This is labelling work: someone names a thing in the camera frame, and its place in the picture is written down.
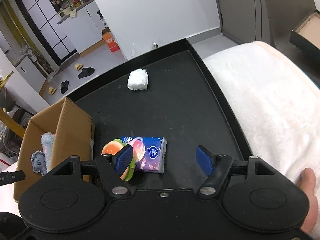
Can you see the white kitchen appliance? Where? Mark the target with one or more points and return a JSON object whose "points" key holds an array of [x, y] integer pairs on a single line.
{"points": [[62, 13]]}

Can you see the grey door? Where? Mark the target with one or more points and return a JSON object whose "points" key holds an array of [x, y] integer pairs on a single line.
{"points": [[237, 7]]}

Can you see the orange carton box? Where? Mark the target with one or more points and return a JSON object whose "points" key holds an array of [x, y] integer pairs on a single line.
{"points": [[111, 42]]}

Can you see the white wrapped packet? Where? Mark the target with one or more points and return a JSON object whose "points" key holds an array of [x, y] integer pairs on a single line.
{"points": [[137, 80]]}

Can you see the beige cloth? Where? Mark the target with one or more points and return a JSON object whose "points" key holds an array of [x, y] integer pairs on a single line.
{"points": [[73, 13]]}

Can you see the yellow round table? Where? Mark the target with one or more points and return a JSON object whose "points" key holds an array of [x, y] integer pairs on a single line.
{"points": [[12, 123]]}

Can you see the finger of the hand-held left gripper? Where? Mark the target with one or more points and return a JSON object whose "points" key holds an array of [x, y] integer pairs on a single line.
{"points": [[12, 177]]}

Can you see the white kitchen cabinet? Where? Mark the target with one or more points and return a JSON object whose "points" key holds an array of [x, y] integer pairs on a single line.
{"points": [[85, 32]]}

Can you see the yellow slipper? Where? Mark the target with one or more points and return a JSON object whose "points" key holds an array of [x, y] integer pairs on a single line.
{"points": [[78, 66], [52, 90]]}

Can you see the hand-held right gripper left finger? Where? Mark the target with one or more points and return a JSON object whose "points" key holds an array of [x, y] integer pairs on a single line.
{"points": [[123, 158]]}

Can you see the cardboard box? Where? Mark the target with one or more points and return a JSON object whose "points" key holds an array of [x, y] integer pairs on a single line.
{"points": [[72, 127]]}

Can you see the black grid glass door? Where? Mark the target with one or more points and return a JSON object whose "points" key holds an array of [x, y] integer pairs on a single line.
{"points": [[45, 25]]}

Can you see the black tray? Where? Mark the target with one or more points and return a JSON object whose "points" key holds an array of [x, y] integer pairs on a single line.
{"points": [[175, 110]]}

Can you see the purple tissue pack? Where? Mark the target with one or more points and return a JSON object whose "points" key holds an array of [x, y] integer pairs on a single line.
{"points": [[152, 155]]}

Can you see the black slipper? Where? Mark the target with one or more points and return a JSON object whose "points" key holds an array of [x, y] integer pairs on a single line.
{"points": [[63, 87], [86, 73]]}

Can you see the white standing fan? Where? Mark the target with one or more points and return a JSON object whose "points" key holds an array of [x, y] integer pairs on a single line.
{"points": [[27, 51]]}

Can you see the black spray bottle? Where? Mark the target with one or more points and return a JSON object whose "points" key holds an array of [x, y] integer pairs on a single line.
{"points": [[100, 15]]}

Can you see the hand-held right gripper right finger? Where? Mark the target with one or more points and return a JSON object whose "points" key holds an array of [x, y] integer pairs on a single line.
{"points": [[205, 160]]}

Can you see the person's right hand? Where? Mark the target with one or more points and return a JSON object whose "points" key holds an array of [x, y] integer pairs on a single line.
{"points": [[308, 180]]}

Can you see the burger plush toy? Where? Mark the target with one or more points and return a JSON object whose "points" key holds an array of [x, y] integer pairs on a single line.
{"points": [[111, 148]]}

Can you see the black shoebox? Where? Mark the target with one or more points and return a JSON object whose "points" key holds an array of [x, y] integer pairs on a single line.
{"points": [[303, 33]]}

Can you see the grey plush toy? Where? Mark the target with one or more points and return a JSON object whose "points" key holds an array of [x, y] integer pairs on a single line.
{"points": [[47, 145]]}

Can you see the grey board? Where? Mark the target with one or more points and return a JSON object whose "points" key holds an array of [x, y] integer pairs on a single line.
{"points": [[285, 7]]}

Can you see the white blanket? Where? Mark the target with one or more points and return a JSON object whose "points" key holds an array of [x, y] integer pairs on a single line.
{"points": [[270, 100]]}

